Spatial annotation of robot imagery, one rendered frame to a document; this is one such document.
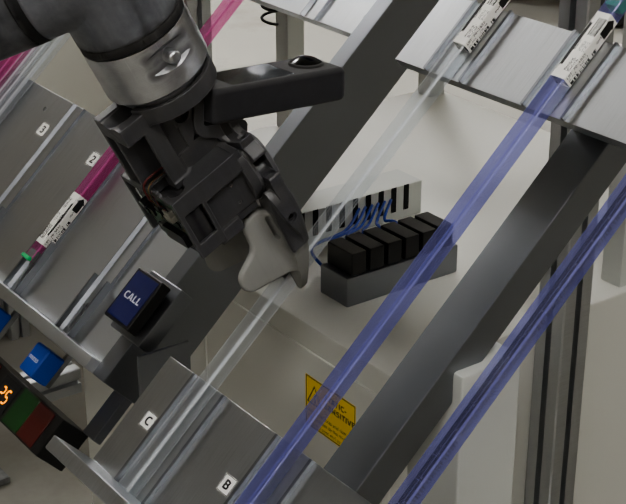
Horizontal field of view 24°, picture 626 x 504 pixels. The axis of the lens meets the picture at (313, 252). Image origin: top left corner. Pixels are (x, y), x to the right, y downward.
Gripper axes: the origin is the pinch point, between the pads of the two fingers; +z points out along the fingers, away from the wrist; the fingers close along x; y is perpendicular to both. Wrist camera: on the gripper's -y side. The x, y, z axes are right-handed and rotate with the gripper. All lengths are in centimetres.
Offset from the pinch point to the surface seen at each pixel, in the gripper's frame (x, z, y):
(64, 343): -22.6, 8.2, 14.2
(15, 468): -115, 88, 18
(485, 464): 13.8, 15.9, -0.6
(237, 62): -286, 161, -123
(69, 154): -44.4, 6.4, -0.8
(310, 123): -16.1, 2.6, -13.6
